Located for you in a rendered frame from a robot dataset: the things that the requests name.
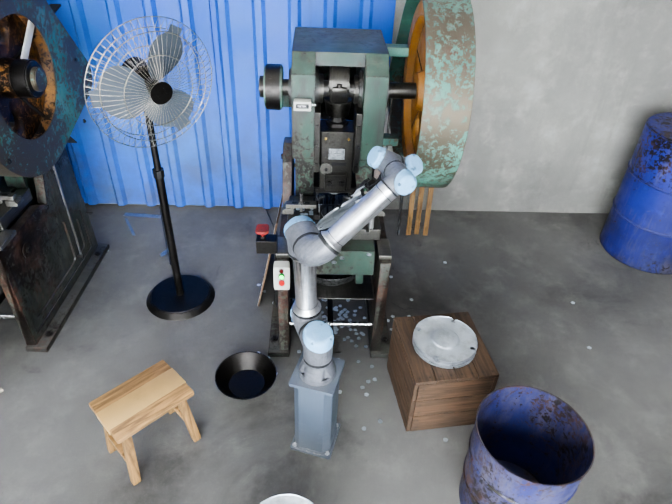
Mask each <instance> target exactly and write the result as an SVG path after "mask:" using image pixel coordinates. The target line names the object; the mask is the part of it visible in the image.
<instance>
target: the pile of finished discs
mask: <svg viewBox="0 0 672 504"><path fill-rule="evenodd" d="M452 320H453V319H452V317H447V316H432V317H428V318H425V319H423V320H421V321H420V322H419V323H418V324H417V325H416V327H415V329H414V332H413V339H412V343H413V347H415V348H414V349H415V351H416V353H417V354H418V355H419V356H420V357H421V358H422V359H423V360H424V361H426V362H427V363H429V364H431V365H434V366H436V367H440V368H446V369H453V367H454V368H460V367H463V366H465V365H467V364H469V363H470V362H471V361H472V360H473V358H474V357H475V354H476V350H477V348H478V341H477V337H476V335H475V333H474V332H473V330H472V329H471V328H470V327H469V326H468V325H466V324H465V323H463V322H462V321H460V320H455V321H454V320H453V321H452Z"/></svg>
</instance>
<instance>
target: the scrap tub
mask: <svg viewBox="0 0 672 504"><path fill-rule="evenodd" d="M471 436H472V437H471ZM594 459H595V443H594V439H593V436H592V434H591V431H590V429H589V427H588V426H587V424H586V422H585V421H584V420H583V418H582V417H581V416H580V415H579V414H578V413H577V412H576V411H575V410H574V409H573V408H572V407H571V406H570V405H569V404H567V403H566V402H565V401H563V400H562V399H560V398H558V397H557V396H555V395H553V394H551V393H549V392H546V391H544V390H541V389H538V388H534V387H529V386H519V385H515V386H506V387H502V388H499V389H496V390H494V391H492V392H491V393H489V394H488V395H487V396H486V397H485V398H484V399H483V400H482V401H481V403H480V405H479V407H478V410H477V413H476V421H475V425H474V428H473V430H472V432H471V435H470V438H469V449H468V453H467V454H466V457H465V460H464V465H463V473H462V477H461V481H460V485H459V498H460V502H461V504H566V503H567V502H568V501H569V500H570V499H571V498H572V497H573V496H574V494H575V493H576V491H577V489H578V486H579V484H580V482H581V481H582V479H583V478H584V476H585V475H586V474H587V473H588V472H589V470H590V469H591V467H592V465H593V462H594Z"/></svg>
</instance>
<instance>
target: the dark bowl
mask: <svg viewBox="0 0 672 504"><path fill-rule="evenodd" d="M276 375H277V371H276V367H275V364H274V363H273V361H272V360H271V359H270V358H269V357H267V356H266V355H264V354H261V353H258V352H253V351H245V352H239V353H236V354H233V355H231V356H229V357H227V358H226V359H225V360H223V361H222V362H221V363H220V365H219V366H218V368H217V370H216V372H215V383H216V386H217V387H218V389H219V390H220V391H221V392H222V393H223V394H224V395H226V396H228V397H230V398H234V399H241V400H244V399H252V398H255V397H258V396H260V395H262V394H264V393H265V392H267V391H268V390H269V389H270V388H271V387H272V385H273V384H274V382H275V380H276Z"/></svg>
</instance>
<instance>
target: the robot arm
mask: <svg viewBox="0 0 672 504"><path fill-rule="evenodd" d="M367 162H368V165H369V166H371V167H373V168H374V169H377V170H379V171H380V172H381V174H380V175H379V177H378V178H374V177H373V178H371V179H370V178H368V179H366V180H364V181H362V182H361V184H360V186H359V188H357V189H356V191H355V193H354V194H353V195H352V196H353V198H354V197H356V196H358V195H362V198H359V199H357V200H356V201H355V202H356V204H355V205H354V206H353V207H352V208H351V209H350V210H349V211H347V212H346V213H345V214H344V215H343V216H342V217H341V218H340V219H339V220H338V221H337V222H336V223H334V224H333V225H332V226H331V227H330V228H329V229H328V230H327V231H321V232H319V230H318V228H317V227H316V224H315V222H314V221H313V220H312V219H311V218H310V217H308V216H296V217H294V218H292V219H290V220H289V221H288V222H287V223H286V224H285V226H284V236H285V237H286V239H287V244H288V255H289V257H290V258H291V259H292V260H293V270H294V284H295V299H296V301H295V302H294V303H293V306H292V307H291V310H290V316H291V320H292V322H293V324H294V326H295V328H296V331H297V333H298V336H299V338H300V340H301V343H302V345H303V359H302V361H301V363H300V365H299V376H300V378H301V379H302V380H303V381H304V382H305V383H306V384H308V385H311V386H324V385H327V384H329V383H330V382H331V381H333V379H334V378H335V376H336V365H335V362H334V360H333V358H332V357H333V343H334V335H333V330H332V328H331V327H330V326H329V325H328V324H327V323H325V322H324V320H323V318H322V312H321V303H320V301H319V300H317V277H316V266H320V265H323V264H325V263H327V262H329V261H330V260H332V259H333V258H335V257H336V256H337V255H338V254H339V253H340V252H341V248H342V246H343V245H345V244H346V243H347V242H348V241H349V240H350V239H351V238H352V237H353V236H354V235H356V234H357V233H358V232H359V231H360V230H361V229H362V228H363V227H364V226H365V225H367V224H368V223H369V222H370V221H371V220H372V219H373V218H374V217H375V216H376V215H377V214H379V213H380V212H381V211H382V210H383V209H384V208H385V207H386V206H387V205H388V204H390V203H391V202H392V201H393V200H394V199H395V198H396V197H397V196H398V195H399V194H400V195H407V194H410V193H412V192H413V191H414V190H415V188H416V185H417V180H416V178H415V177H416V176H417V175H418V174H420V173H421V172H422V170H423V163H422V161H421V159H420V158H419V157H418V156H417V155H415V154H411V155H408V156H406V157H403V156H401V155H398V154H396V153H394V152H392V151H390V150H387V149H386V148H382V147H380V146H375V147H373V148H372V149H371V150H370V152H369V154H368V157H367Z"/></svg>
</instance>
